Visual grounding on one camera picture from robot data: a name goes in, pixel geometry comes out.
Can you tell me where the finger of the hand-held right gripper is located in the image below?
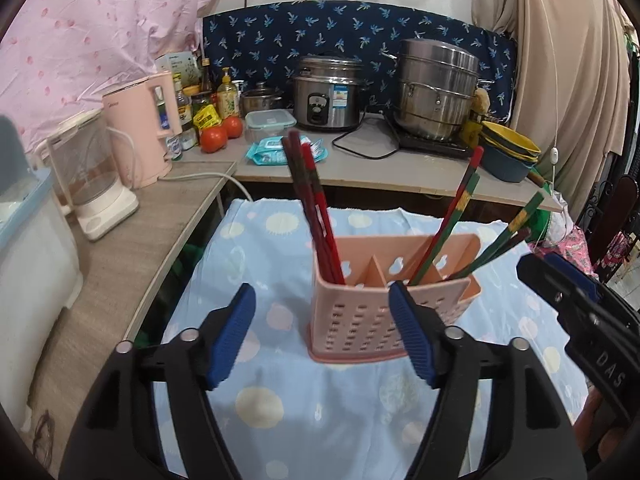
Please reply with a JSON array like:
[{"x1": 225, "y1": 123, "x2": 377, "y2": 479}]
[
  {"x1": 544, "y1": 251, "x2": 610, "y2": 307},
  {"x1": 516, "y1": 253, "x2": 578, "y2": 326}
]

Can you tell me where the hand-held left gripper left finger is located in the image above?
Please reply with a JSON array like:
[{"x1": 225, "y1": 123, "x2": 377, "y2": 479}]
[{"x1": 59, "y1": 282, "x2": 257, "y2": 480}]

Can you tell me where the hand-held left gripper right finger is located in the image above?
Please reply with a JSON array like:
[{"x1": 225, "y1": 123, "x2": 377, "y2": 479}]
[{"x1": 389, "y1": 280, "x2": 587, "y2": 480}]

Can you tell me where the dark maroon chopstick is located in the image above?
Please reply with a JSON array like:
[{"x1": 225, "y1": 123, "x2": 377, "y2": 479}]
[{"x1": 445, "y1": 227, "x2": 532, "y2": 281}]

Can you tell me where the pink perforated utensil holder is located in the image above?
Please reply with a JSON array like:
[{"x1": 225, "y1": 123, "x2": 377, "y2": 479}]
[{"x1": 307, "y1": 232, "x2": 483, "y2": 365}]

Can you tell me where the green chopstick gold band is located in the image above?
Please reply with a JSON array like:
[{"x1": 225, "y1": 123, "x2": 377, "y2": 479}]
[
  {"x1": 411, "y1": 174, "x2": 482, "y2": 285},
  {"x1": 447, "y1": 192, "x2": 547, "y2": 281}
]

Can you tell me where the red chopstick black band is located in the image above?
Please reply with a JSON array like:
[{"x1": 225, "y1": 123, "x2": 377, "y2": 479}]
[{"x1": 410, "y1": 146, "x2": 485, "y2": 283}]

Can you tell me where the bright red chopstick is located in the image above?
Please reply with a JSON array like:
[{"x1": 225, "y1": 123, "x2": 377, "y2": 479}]
[{"x1": 301, "y1": 144, "x2": 347, "y2": 286}]

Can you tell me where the dark purple chopstick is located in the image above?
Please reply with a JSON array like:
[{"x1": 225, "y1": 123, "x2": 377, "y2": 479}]
[{"x1": 281, "y1": 135, "x2": 333, "y2": 281}]

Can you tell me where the pink patterned cloth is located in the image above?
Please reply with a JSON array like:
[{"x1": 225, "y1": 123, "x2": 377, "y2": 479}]
[{"x1": 550, "y1": 225, "x2": 640, "y2": 283}]

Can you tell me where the green plastic bag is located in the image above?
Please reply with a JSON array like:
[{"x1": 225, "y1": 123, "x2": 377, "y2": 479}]
[{"x1": 530, "y1": 184, "x2": 567, "y2": 242}]

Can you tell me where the black metal chair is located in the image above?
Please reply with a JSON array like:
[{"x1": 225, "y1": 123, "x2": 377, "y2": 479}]
[{"x1": 582, "y1": 172, "x2": 640, "y2": 286}]

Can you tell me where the light blue printed tablecloth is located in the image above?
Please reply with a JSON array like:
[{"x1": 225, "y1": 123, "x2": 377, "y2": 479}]
[{"x1": 150, "y1": 199, "x2": 591, "y2": 480}]

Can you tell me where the black induction cooker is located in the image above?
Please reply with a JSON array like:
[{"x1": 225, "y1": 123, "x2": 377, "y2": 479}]
[{"x1": 384, "y1": 119, "x2": 474, "y2": 157}]

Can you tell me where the blue wet wipes pack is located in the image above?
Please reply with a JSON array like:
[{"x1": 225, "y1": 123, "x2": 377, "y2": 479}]
[{"x1": 246, "y1": 137, "x2": 329, "y2": 166}]

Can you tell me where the clear jug white base appliance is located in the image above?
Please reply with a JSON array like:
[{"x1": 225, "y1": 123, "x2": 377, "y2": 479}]
[{"x1": 46, "y1": 109, "x2": 140, "y2": 242}]

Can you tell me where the white dish bin teal lid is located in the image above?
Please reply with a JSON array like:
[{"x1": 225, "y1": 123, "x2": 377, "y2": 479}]
[{"x1": 0, "y1": 115, "x2": 83, "y2": 431}]

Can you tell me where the beige curtain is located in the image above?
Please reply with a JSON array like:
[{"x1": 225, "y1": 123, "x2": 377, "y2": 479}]
[{"x1": 474, "y1": 0, "x2": 640, "y2": 222}]

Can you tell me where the clear food container blue lid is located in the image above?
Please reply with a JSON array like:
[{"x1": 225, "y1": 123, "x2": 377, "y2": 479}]
[{"x1": 245, "y1": 110, "x2": 297, "y2": 144}]

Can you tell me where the large steel steamer pot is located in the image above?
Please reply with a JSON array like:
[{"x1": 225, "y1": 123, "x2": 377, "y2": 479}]
[{"x1": 394, "y1": 39, "x2": 481, "y2": 142}]

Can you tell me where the yellow snack packet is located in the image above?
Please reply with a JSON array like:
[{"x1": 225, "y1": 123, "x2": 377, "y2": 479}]
[{"x1": 192, "y1": 105, "x2": 222, "y2": 131}]

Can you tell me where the pink electric kettle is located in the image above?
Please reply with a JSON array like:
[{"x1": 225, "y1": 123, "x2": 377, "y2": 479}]
[{"x1": 102, "y1": 71, "x2": 182, "y2": 191}]

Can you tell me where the clear glass bottle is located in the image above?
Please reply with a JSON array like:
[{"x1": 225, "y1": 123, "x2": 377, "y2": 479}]
[{"x1": 175, "y1": 77, "x2": 194, "y2": 129}]

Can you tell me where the small steel pot with lid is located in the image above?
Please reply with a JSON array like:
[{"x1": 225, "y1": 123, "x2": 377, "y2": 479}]
[{"x1": 240, "y1": 82, "x2": 284, "y2": 117}]

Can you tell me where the steel rice cooker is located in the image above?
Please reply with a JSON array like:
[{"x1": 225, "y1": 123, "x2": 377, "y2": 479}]
[{"x1": 292, "y1": 56, "x2": 364, "y2": 132}]

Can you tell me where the green white carton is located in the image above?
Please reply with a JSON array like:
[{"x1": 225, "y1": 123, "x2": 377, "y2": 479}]
[{"x1": 155, "y1": 52, "x2": 199, "y2": 87}]

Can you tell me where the navy floral cloth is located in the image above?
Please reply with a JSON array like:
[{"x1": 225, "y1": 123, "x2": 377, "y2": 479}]
[{"x1": 202, "y1": 1, "x2": 519, "y2": 126}]

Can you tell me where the pink dotted cloth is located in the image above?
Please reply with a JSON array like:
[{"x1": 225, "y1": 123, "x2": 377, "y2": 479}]
[{"x1": 0, "y1": 0, "x2": 241, "y2": 157}]

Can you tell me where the white cord with switch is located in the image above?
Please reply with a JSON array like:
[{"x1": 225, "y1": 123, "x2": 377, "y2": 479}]
[{"x1": 536, "y1": 0, "x2": 562, "y2": 187}]

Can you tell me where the white power cable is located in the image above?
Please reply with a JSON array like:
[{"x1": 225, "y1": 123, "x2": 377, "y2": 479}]
[{"x1": 159, "y1": 172, "x2": 257, "y2": 204}]

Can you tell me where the black power cable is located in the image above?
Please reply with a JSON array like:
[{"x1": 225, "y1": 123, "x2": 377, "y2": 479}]
[{"x1": 332, "y1": 129, "x2": 402, "y2": 160}]

